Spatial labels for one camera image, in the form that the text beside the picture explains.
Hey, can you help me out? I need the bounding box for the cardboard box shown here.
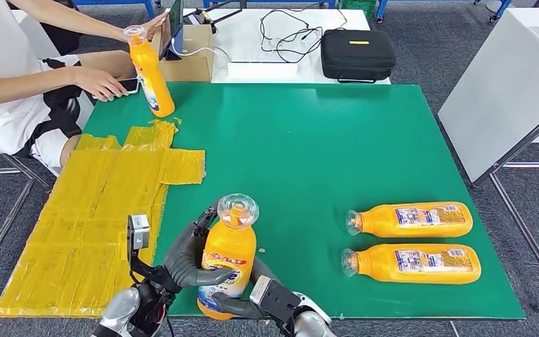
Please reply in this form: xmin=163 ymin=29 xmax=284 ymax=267
xmin=150 ymin=24 xmax=215 ymax=84

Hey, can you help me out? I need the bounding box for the yellow taped sheet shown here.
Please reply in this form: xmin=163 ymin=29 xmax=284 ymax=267
xmin=0 ymin=119 xmax=208 ymax=321

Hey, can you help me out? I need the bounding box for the green plastic crate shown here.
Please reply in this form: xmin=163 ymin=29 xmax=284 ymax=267
xmin=339 ymin=0 xmax=378 ymax=22

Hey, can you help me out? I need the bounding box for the black carrying case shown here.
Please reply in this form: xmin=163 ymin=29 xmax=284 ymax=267
xmin=320 ymin=29 xmax=397 ymax=86

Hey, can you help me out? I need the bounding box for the smartphone with white edge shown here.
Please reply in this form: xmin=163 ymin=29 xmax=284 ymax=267
xmin=91 ymin=77 xmax=140 ymax=100

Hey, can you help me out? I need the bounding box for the green table board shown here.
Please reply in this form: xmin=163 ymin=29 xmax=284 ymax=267
xmin=82 ymin=82 xmax=527 ymax=322

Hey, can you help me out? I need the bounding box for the large white table panel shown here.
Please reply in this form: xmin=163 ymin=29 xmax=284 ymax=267
xmin=438 ymin=9 xmax=539 ymax=185

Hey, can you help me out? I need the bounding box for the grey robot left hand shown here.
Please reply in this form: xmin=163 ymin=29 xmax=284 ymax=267
xmin=162 ymin=199 xmax=236 ymax=289

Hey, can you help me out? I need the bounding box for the black remote controller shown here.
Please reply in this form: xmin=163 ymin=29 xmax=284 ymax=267
xmin=185 ymin=6 xmax=244 ymax=36

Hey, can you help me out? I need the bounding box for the black cable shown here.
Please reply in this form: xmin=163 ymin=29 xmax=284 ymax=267
xmin=260 ymin=4 xmax=349 ymax=65

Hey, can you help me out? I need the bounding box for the white power strip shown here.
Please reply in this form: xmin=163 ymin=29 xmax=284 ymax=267
xmin=227 ymin=62 xmax=300 ymax=85

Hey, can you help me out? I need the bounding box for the white charging cable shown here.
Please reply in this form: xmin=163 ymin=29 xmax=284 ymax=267
xmin=171 ymin=38 xmax=233 ymax=66

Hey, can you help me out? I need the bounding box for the person's left hand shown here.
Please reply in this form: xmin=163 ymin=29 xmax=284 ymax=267
xmin=125 ymin=11 xmax=171 ymax=43

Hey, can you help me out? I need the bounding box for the orange detergent bottle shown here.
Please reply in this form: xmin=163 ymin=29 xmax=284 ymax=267
xmin=341 ymin=244 xmax=482 ymax=286
xmin=124 ymin=24 xmax=176 ymax=118
xmin=197 ymin=193 xmax=260 ymax=322
xmin=346 ymin=201 xmax=474 ymax=239

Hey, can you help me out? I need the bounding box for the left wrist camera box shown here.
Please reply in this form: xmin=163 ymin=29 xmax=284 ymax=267
xmin=126 ymin=213 xmax=152 ymax=261

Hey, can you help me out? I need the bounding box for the tablet in blue case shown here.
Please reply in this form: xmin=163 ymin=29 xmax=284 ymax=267
xmin=159 ymin=0 xmax=185 ymax=61

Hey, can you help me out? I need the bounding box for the person's right hand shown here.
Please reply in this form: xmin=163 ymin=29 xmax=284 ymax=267
xmin=72 ymin=65 xmax=130 ymax=103

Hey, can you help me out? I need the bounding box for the white desk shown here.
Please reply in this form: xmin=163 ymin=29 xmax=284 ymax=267
xmin=181 ymin=8 xmax=393 ymax=87

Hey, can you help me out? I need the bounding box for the blue metal frame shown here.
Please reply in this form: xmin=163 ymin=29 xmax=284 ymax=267
xmin=73 ymin=0 xmax=157 ymax=20
xmin=375 ymin=0 xmax=514 ymax=25
xmin=203 ymin=0 xmax=338 ymax=11

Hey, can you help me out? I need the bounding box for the person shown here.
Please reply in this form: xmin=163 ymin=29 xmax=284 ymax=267
xmin=0 ymin=0 xmax=171 ymax=178

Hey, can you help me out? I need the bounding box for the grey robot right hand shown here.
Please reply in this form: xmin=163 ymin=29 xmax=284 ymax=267
xmin=211 ymin=258 xmax=280 ymax=322

